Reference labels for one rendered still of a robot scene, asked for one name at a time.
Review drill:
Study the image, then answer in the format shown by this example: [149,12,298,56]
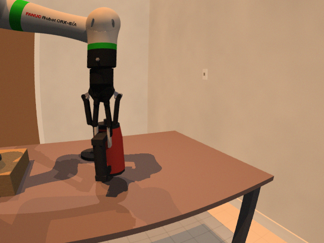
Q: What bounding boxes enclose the red kettle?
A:
[91,118,125,182]

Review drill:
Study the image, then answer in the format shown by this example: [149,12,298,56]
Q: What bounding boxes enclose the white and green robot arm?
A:
[0,0,120,69]

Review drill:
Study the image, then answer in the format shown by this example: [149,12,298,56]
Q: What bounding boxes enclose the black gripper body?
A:
[88,68,115,103]

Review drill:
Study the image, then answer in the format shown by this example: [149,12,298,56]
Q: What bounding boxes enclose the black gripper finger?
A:
[102,91,123,148]
[81,92,100,136]

